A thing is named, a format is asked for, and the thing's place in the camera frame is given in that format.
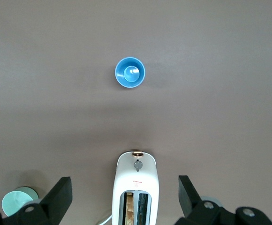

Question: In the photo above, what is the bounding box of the white toaster power cable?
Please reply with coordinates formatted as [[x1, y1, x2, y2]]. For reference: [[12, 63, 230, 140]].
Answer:
[[95, 213, 113, 225]]

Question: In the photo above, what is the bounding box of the toasted bread slice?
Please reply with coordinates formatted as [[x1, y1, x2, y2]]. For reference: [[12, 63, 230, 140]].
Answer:
[[126, 191, 134, 225]]

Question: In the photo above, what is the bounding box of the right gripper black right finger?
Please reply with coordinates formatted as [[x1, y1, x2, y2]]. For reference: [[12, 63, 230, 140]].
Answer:
[[175, 175, 272, 225]]

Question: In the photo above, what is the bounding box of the blue plastic cup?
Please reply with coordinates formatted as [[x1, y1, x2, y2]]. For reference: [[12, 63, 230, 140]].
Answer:
[[115, 57, 146, 89]]

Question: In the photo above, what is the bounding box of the white two-slot toaster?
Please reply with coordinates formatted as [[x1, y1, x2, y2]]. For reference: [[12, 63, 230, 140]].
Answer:
[[112, 150, 160, 225]]

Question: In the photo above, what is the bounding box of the brown table cover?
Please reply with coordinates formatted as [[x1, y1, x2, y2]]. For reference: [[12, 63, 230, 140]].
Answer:
[[0, 0, 272, 225]]

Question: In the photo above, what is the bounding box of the pale green bowl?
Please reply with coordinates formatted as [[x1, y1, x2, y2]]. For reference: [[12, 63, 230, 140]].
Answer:
[[1, 186, 40, 218]]

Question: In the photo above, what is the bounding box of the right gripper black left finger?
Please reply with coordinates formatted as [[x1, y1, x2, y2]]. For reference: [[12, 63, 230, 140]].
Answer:
[[0, 177, 73, 225]]

